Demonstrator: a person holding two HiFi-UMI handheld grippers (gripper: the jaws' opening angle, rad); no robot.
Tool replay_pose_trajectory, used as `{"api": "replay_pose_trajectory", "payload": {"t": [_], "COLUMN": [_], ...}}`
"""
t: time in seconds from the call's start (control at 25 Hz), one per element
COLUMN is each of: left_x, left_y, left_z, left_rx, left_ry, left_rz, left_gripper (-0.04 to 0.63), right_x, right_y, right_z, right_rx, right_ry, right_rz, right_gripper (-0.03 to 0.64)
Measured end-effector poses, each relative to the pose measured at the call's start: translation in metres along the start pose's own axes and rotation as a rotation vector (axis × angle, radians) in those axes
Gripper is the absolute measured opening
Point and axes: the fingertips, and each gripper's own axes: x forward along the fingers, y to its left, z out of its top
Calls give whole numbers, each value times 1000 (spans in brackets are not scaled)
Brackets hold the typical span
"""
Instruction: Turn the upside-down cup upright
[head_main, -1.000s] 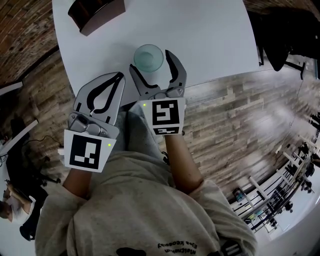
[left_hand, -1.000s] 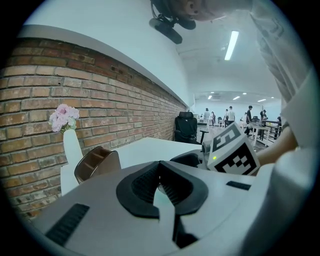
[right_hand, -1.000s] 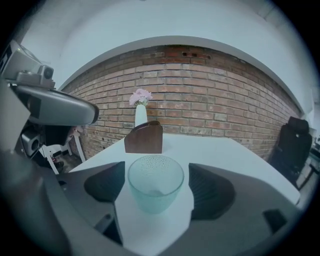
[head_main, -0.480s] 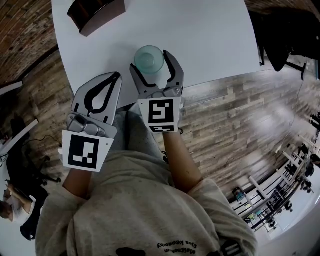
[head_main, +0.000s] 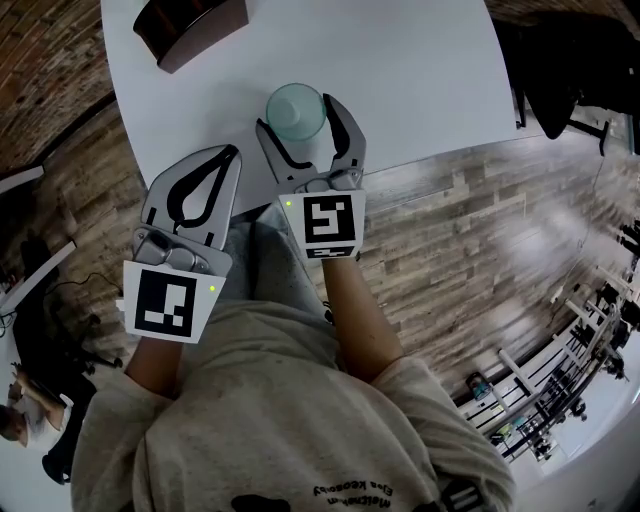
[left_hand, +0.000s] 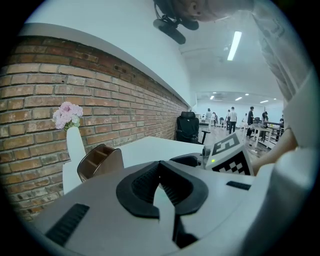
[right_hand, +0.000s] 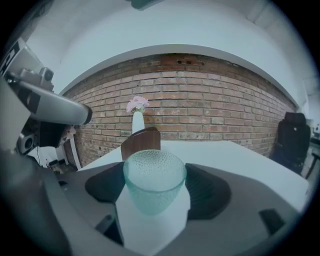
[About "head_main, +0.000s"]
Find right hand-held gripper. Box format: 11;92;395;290
255;93;366;262

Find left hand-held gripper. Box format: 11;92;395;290
115;144;244;346

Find translucent green cup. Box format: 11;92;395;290
265;83;327;141

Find person's left forearm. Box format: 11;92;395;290
123;333;184;401

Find person's right forearm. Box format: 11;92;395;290
322;257;405;386

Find person's grey trousers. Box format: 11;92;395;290
219;203;327;321

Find dark brown wooden box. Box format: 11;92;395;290
132;0;250;75

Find white desk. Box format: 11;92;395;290
0;164;77;312

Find black office chair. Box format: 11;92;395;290
492;12;640;156
13;239;124;384

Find person's beige sweatshirt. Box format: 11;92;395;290
69;299;519;512

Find small teal container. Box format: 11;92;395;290
467;372;494;401

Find white shelf rack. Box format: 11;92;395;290
449;264;640;466

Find black floor cable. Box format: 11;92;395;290
49;271;126;302

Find black chest strap buckle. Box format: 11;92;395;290
442;479;484;512

